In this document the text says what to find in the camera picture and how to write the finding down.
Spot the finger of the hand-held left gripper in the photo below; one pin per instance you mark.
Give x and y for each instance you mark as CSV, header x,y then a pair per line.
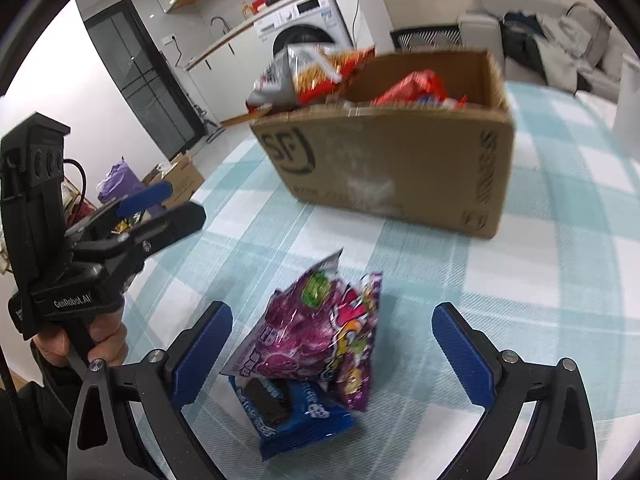
x,y
170,222
145,197

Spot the purple candy packet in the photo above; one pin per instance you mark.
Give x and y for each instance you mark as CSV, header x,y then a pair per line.
x,y
300,335

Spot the white washing machine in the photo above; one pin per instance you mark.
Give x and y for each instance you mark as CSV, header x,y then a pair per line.
x,y
310,15

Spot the printed cardboard box on floor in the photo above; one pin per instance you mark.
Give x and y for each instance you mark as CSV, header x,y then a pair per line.
x,y
182,175

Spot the grey white noodle snack bag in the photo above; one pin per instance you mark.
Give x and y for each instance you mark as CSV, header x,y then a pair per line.
x,y
280,75

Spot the grey sofa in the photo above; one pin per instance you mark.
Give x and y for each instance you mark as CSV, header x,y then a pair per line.
x,y
485,25

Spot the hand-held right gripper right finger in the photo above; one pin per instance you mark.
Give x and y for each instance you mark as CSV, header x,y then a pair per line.
x,y
462,350

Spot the person's left hand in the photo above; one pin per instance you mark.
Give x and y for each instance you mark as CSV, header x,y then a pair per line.
x,y
107,340

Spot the pile of dark clothing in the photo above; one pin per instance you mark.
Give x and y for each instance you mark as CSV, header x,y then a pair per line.
x,y
522,45

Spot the curved metal faucet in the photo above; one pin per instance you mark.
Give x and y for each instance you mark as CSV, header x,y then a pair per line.
x,y
220,22

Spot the white counter cabinet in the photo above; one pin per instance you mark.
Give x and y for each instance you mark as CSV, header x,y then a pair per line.
x,y
235,75

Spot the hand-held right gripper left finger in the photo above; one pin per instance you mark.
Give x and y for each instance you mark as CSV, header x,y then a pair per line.
x,y
200,355

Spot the red box on washer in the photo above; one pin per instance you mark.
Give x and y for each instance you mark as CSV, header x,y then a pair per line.
x,y
260,2

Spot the person's left forearm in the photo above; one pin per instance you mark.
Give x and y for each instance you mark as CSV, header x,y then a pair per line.
x,y
35,420

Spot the chair with patterned back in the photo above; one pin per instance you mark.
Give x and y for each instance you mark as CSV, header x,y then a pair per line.
x,y
425,37

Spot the blue cookie packet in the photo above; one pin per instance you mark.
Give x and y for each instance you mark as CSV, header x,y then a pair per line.
x,y
300,425

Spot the large red white snack bag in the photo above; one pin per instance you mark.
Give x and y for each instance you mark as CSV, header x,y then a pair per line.
x,y
405,87

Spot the grey cushion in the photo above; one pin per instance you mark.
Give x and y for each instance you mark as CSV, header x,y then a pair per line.
x,y
585,35

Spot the brown cardboard box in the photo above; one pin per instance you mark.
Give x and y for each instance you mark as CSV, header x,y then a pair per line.
x,y
400,170

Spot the purple bag on floor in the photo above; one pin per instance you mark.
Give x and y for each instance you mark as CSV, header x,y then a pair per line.
x,y
120,182

